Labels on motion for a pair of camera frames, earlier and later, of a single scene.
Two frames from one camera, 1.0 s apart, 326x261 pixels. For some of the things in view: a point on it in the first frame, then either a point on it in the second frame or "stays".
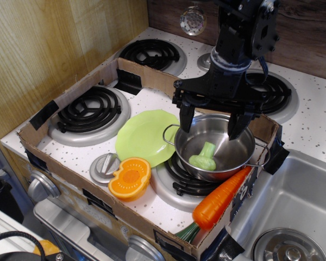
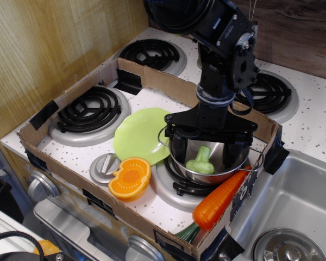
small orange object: [48, 248] stays
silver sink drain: [288, 244] stays
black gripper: [217, 90] → [210, 119]
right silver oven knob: [139, 249] stays
